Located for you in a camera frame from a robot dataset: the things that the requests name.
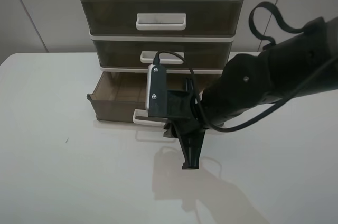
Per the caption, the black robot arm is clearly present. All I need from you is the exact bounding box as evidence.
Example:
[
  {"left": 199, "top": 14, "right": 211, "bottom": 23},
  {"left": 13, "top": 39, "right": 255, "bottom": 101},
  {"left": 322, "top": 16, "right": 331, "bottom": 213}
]
[{"left": 146, "top": 18, "right": 337, "bottom": 169}]

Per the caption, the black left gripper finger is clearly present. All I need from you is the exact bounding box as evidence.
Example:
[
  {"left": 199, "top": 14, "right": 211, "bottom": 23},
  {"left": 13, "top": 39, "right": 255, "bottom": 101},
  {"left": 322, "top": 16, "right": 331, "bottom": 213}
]
[{"left": 175, "top": 126, "right": 206, "bottom": 170}]

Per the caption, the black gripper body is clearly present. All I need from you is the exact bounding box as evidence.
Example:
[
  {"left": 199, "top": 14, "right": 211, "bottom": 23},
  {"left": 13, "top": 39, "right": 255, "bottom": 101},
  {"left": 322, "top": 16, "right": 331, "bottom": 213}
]
[{"left": 163, "top": 77, "right": 207, "bottom": 132}]

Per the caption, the dark translucent drawer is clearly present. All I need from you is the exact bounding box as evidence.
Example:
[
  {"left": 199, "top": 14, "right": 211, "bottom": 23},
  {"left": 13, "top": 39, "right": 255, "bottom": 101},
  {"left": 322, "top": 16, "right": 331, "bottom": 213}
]
[
  {"left": 93, "top": 41, "right": 232, "bottom": 69},
  {"left": 86, "top": 71, "right": 224, "bottom": 125},
  {"left": 80, "top": 0, "right": 243, "bottom": 37}
]

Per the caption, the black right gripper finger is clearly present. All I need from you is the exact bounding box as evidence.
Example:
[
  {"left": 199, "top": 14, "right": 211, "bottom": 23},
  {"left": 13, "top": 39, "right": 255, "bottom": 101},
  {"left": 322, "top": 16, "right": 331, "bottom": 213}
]
[{"left": 163, "top": 122, "right": 176, "bottom": 138}]

